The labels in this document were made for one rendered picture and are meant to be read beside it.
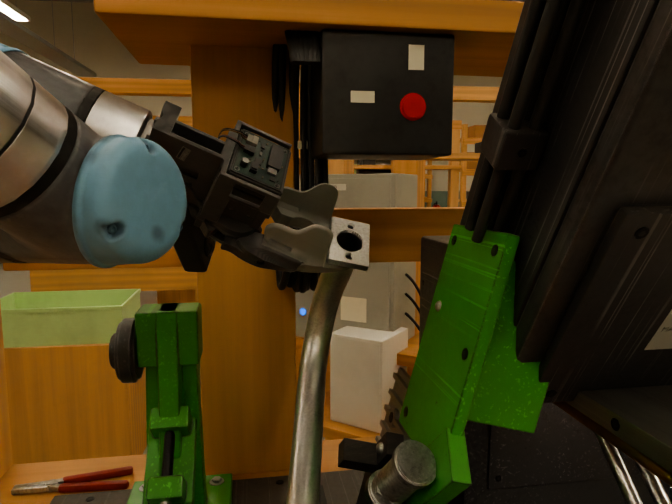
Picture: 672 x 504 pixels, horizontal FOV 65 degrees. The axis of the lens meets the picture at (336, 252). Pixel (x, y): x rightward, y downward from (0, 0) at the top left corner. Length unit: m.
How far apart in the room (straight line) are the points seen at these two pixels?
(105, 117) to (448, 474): 0.38
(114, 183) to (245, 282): 0.49
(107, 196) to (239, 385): 0.55
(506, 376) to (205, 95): 0.53
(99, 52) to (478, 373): 10.82
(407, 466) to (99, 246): 0.29
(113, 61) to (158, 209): 10.70
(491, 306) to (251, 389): 0.47
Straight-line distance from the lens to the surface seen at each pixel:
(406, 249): 0.90
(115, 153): 0.31
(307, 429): 0.55
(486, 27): 0.74
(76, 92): 0.47
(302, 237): 0.48
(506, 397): 0.49
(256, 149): 0.47
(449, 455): 0.46
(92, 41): 11.19
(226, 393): 0.82
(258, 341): 0.80
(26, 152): 0.30
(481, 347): 0.45
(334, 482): 0.81
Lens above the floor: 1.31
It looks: 7 degrees down
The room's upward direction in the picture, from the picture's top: straight up
